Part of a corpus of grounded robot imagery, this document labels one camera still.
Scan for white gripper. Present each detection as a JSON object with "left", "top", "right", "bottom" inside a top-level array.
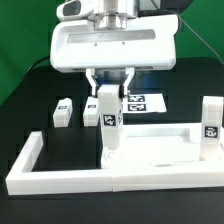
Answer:
[{"left": 50, "top": 0, "right": 177, "bottom": 97}]

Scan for white desk top tray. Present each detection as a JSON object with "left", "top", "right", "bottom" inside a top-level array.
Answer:
[{"left": 101, "top": 123, "right": 224, "bottom": 169}]

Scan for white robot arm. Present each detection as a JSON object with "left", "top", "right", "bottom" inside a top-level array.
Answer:
[{"left": 50, "top": 0, "right": 179, "bottom": 96}]

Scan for AprilTag marker sheet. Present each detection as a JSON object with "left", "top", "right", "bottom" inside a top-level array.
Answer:
[{"left": 123, "top": 93, "right": 167, "bottom": 114}]

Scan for black cables on table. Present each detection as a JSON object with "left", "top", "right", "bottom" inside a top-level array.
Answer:
[{"left": 25, "top": 55, "right": 52, "bottom": 75}]

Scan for white U-shaped frame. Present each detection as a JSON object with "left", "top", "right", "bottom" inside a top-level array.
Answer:
[{"left": 5, "top": 131, "right": 224, "bottom": 195}]

